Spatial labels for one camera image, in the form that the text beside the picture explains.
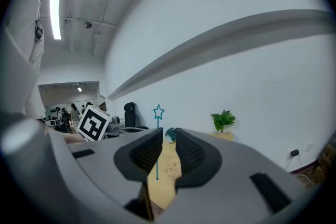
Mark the green snack bag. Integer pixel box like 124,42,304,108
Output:
164,127,177,144

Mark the person's left forearm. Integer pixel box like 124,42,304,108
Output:
62,133,86,144

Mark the long ceiling light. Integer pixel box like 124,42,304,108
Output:
49,0,62,40

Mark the cardboard box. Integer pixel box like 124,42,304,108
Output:
316,143,336,182

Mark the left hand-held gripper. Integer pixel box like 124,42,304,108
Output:
76,104,124,143

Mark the black office chair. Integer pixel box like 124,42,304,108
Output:
123,101,149,131

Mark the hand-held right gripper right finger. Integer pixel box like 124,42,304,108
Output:
157,127,307,224

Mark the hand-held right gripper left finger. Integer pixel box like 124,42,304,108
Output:
68,127,164,221

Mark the blue star wand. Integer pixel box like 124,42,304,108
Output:
153,103,166,181

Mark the person's white shirt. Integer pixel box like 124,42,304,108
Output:
0,0,53,124

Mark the green leafy plant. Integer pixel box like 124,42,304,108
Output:
210,109,237,133

